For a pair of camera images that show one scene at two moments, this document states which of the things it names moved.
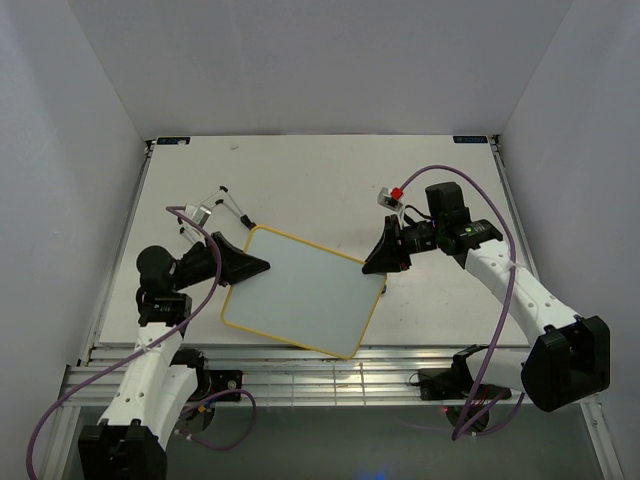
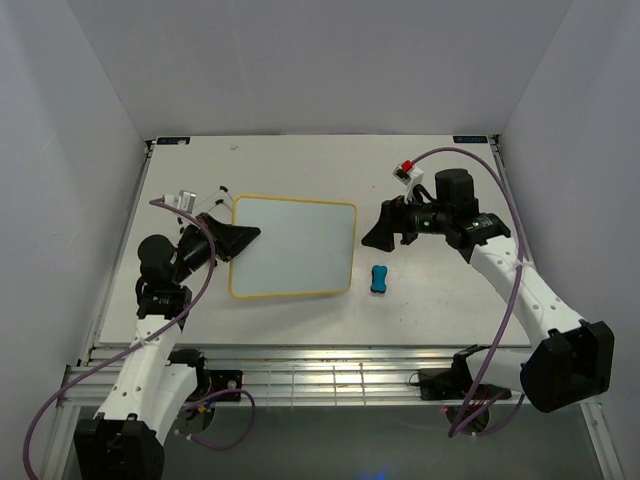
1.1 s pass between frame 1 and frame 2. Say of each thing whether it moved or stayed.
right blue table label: stayed
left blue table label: stayed
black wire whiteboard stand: stayed
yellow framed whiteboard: moved
